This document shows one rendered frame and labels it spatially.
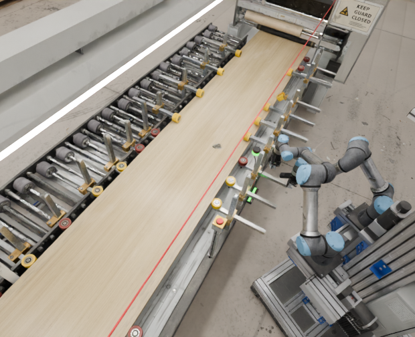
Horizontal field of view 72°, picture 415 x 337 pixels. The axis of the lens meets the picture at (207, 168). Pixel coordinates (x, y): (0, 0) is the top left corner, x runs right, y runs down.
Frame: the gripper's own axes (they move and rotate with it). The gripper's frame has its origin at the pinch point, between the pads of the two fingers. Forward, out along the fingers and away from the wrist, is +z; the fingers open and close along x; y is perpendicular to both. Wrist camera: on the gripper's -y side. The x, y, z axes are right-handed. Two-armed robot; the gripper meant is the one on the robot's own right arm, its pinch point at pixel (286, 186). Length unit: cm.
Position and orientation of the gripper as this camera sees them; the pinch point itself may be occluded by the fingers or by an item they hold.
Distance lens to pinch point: 252.7
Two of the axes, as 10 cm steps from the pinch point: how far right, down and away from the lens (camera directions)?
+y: 8.8, 4.1, -2.5
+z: -0.8, 6.2, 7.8
